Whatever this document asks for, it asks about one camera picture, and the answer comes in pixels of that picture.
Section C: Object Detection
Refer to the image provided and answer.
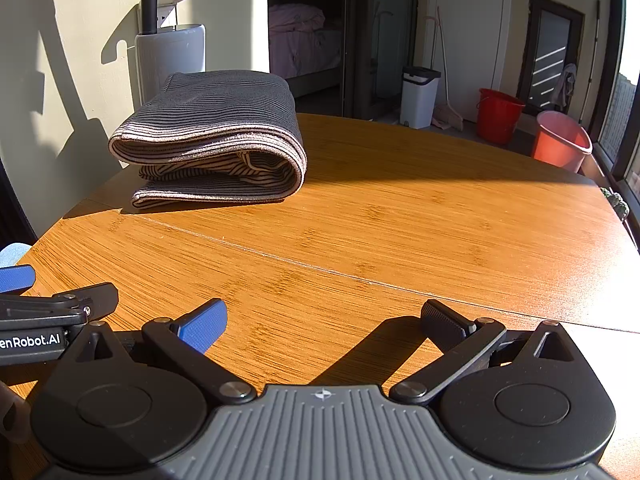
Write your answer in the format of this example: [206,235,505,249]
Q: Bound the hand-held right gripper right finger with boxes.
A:
[390,300,576,406]

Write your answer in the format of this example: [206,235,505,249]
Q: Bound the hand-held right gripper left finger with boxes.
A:
[75,298,257,406]

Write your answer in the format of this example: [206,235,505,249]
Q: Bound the green leafy plant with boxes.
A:
[600,187,629,222]

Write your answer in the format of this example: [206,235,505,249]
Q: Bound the striped pants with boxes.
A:
[108,71,308,210]

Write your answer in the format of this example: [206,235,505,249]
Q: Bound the pink basin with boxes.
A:
[531,111,594,174]

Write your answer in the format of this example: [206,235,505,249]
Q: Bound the bed with pink bedding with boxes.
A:
[268,3,346,99]

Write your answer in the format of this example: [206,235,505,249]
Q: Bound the black window frame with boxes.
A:
[595,0,640,252]

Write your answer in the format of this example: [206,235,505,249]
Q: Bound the broom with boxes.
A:
[436,6,465,132]

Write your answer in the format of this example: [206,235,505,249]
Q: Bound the white upright floor washer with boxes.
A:
[135,0,207,106]

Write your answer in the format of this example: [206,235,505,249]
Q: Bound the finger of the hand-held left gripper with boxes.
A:
[0,265,37,295]
[52,282,120,322]

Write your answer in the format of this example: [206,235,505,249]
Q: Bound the light blue cloth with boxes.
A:
[0,243,32,267]

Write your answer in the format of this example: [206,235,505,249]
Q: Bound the mop stick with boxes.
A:
[582,0,601,127]

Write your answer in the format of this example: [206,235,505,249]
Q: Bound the dark door with glass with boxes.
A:
[517,0,586,117]

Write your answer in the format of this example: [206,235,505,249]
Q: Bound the white trash bin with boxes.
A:
[400,65,442,130]

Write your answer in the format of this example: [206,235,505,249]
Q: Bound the dark sliding glass door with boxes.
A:
[345,0,422,122]

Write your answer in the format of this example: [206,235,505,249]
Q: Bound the red bucket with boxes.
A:
[476,88,526,146]

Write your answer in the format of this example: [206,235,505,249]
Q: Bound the hanging grey cloth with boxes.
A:
[552,63,579,111]

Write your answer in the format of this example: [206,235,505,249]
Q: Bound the person's left hand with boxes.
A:
[0,379,32,444]

